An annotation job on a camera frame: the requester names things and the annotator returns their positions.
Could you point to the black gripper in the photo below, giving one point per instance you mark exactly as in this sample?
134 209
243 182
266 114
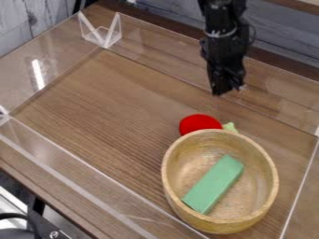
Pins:
223 48

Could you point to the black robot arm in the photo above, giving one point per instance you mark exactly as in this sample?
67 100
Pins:
223 14

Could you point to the clear acrylic corner bracket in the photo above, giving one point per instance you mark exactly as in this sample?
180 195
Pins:
102 36

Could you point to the wooden bowl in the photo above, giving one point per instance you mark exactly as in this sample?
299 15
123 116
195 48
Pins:
246 203

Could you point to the green rectangular block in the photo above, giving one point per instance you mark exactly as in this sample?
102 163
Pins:
214 184

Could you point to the clear acrylic tray wall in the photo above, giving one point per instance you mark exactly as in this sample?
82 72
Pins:
92 116

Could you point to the red plush strawberry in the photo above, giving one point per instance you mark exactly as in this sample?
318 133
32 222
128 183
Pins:
202 122

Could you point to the black metal table frame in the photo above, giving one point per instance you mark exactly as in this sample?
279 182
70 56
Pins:
46 229

